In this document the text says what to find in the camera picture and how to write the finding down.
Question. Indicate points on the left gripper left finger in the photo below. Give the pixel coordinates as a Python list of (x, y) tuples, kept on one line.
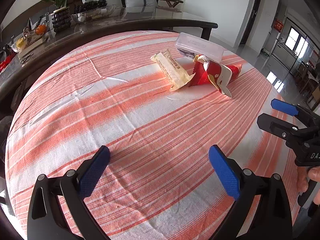
[(46, 219)]

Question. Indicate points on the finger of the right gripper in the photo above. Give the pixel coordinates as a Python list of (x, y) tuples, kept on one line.
[(275, 126), (299, 112)]

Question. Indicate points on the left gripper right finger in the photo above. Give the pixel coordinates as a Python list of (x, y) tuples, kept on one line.
[(272, 219)]

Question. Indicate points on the white red paper carton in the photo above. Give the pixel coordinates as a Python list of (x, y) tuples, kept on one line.
[(208, 71)]

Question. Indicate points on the beige paper wrapper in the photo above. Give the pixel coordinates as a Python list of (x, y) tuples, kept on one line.
[(174, 72)]

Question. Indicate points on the red long snack wrapper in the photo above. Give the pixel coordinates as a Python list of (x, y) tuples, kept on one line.
[(236, 69)]

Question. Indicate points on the person right hand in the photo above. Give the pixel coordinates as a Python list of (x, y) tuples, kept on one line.
[(303, 174)]

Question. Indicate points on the orange striped tablecloth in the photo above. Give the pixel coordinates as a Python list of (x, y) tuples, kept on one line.
[(159, 183)]

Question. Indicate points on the white plastic box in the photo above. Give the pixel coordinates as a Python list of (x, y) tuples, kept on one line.
[(190, 46)]

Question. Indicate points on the dark wooden coffee table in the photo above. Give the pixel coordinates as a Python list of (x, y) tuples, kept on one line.
[(58, 45)]

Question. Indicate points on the orange fruit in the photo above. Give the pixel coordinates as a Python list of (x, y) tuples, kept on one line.
[(41, 29)]

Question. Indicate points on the green potted plant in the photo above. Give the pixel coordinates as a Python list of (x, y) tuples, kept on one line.
[(61, 18)]

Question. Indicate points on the glass fruit bowl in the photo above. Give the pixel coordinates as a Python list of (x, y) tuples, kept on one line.
[(91, 15)]

